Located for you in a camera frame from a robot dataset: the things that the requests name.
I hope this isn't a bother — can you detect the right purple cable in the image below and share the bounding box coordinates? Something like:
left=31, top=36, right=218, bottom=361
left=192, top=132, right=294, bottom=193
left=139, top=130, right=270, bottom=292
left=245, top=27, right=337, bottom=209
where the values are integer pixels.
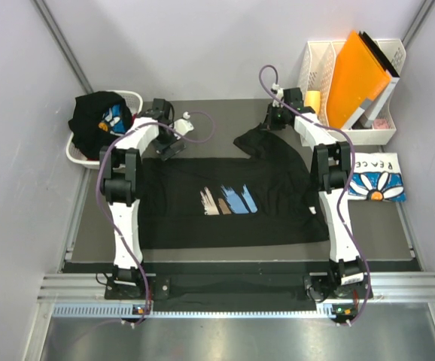
left=258, top=65, right=371, bottom=326

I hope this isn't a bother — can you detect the orange folder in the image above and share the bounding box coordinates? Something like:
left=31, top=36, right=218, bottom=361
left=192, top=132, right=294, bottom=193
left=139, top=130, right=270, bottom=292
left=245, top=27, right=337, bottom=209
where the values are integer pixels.
left=327, top=31, right=391, bottom=129

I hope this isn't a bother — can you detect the white grey binder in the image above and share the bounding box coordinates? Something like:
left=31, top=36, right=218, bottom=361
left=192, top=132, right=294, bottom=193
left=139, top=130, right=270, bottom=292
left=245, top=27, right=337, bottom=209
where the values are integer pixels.
left=351, top=75, right=400, bottom=128

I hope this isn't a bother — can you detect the white laundry basket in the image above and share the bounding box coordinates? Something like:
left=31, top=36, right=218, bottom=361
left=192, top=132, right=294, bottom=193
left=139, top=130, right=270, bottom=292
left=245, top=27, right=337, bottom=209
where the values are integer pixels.
left=65, top=89, right=143, bottom=169

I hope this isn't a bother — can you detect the pink small item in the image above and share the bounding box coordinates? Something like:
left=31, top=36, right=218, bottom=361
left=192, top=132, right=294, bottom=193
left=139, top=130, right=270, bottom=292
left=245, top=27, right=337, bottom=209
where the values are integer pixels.
left=373, top=118, right=389, bottom=129

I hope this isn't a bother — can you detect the dark grey table mat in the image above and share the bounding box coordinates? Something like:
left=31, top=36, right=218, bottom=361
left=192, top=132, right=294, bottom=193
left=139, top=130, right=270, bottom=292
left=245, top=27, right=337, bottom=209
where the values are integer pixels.
left=62, top=99, right=421, bottom=273

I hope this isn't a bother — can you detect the black folder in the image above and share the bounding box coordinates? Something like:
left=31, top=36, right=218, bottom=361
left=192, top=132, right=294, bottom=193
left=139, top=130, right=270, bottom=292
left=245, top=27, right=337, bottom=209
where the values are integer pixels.
left=358, top=32, right=399, bottom=77

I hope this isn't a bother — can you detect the white file organizer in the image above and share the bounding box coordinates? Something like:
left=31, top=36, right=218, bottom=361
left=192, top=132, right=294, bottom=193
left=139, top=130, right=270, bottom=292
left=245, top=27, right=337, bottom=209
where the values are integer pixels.
left=297, top=39, right=406, bottom=146

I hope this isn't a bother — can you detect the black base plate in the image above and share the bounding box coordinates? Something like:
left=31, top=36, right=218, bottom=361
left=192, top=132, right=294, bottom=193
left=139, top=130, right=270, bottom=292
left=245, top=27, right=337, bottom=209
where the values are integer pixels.
left=107, top=261, right=369, bottom=311

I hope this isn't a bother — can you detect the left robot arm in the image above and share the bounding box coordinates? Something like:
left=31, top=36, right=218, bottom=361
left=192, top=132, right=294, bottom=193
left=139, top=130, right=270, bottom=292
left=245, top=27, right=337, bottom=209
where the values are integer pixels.
left=98, top=99, right=185, bottom=300

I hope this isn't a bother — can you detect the yellow sponge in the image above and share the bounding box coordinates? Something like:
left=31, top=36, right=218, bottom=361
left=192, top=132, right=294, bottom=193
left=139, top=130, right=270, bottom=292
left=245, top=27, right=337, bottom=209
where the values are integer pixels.
left=304, top=90, right=321, bottom=114

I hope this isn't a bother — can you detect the folded white daisy t-shirt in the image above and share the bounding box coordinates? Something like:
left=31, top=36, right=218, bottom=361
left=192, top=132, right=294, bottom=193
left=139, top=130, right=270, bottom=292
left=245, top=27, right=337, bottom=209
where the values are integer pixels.
left=348, top=153, right=406, bottom=202

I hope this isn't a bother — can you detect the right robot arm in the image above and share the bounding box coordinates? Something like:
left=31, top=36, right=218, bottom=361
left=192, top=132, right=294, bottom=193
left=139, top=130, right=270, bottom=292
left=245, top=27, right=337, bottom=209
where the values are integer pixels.
left=264, top=83, right=367, bottom=298

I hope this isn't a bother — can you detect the black brushstroke print t-shirt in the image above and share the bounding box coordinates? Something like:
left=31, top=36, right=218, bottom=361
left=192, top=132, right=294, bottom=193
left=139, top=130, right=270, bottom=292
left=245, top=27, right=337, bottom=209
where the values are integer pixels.
left=138, top=129, right=329, bottom=250

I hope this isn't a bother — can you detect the grey cable duct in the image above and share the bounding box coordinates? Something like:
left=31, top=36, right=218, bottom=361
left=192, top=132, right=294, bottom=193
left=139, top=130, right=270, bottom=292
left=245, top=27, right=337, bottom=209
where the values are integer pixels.
left=52, top=302, right=354, bottom=320

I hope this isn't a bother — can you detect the purple cable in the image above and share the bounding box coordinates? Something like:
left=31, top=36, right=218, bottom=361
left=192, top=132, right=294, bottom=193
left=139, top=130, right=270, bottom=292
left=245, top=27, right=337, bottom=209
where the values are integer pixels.
left=96, top=109, right=216, bottom=325
left=258, top=65, right=371, bottom=326

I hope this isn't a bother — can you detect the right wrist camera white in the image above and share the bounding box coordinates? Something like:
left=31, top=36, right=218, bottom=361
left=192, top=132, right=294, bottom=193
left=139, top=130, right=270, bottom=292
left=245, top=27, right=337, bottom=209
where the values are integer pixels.
left=271, top=83, right=284, bottom=101

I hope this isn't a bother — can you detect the black daisy print t-shirt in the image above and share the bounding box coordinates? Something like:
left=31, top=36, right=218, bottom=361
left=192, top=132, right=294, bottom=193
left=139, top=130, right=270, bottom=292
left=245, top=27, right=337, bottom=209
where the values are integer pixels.
left=68, top=91, right=132, bottom=160

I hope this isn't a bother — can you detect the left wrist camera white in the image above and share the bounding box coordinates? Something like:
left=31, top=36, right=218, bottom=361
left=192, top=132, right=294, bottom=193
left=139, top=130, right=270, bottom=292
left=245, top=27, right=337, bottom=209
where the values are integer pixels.
left=174, top=111, right=194, bottom=135

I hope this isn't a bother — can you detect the aluminium frame rail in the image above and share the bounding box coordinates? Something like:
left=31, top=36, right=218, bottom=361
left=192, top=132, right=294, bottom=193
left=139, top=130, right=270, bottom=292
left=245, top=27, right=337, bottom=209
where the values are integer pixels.
left=38, top=272, right=435, bottom=303

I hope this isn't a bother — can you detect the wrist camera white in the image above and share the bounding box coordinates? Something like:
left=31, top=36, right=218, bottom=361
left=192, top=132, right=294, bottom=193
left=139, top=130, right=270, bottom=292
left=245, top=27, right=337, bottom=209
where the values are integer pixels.
left=174, top=111, right=194, bottom=135
left=271, top=83, right=284, bottom=101

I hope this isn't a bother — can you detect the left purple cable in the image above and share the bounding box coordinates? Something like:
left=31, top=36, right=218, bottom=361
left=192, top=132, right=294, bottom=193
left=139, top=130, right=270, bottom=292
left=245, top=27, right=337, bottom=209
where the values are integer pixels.
left=96, top=109, right=216, bottom=325

